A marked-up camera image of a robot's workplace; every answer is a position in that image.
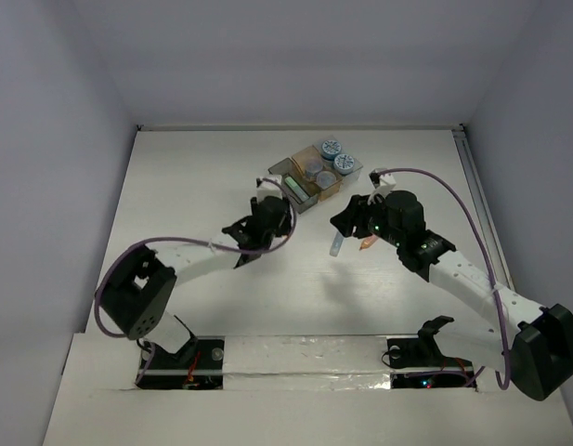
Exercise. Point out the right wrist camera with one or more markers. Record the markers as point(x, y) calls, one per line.
point(383, 183)

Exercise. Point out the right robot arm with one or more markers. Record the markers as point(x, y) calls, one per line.
point(530, 343)

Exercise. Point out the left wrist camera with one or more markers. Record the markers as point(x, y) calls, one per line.
point(268, 186)

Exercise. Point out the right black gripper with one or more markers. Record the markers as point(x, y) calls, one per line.
point(353, 215)

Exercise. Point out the amber plastic container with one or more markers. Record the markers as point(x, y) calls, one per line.
point(309, 153)

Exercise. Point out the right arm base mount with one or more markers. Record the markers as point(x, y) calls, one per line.
point(416, 362)

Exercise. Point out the clear jar of pins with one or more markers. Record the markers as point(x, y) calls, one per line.
point(325, 179)
point(312, 167)

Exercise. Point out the silver foil tape strip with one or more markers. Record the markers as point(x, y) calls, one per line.
point(310, 363)

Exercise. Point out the aluminium rail right edge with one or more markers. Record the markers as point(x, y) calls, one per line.
point(488, 223)

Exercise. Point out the orange highlighter marker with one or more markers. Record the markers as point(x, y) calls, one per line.
point(368, 242)

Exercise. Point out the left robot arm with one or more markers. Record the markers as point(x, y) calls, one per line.
point(136, 289)

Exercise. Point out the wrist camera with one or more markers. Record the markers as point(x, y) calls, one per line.
point(268, 186)
point(383, 183)

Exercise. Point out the blue highlighter marker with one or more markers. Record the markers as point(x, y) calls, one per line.
point(336, 244)

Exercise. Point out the clear plastic container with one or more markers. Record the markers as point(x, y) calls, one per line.
point(345, 180)

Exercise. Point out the green highlighter marker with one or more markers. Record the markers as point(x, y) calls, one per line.
point(296, 188)

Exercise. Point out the dark grey plastic container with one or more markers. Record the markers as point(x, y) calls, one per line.
point(287, 167)

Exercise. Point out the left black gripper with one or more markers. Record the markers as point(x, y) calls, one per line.
point(244, 230)

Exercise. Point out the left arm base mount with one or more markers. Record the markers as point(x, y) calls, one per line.
point(196, 366)

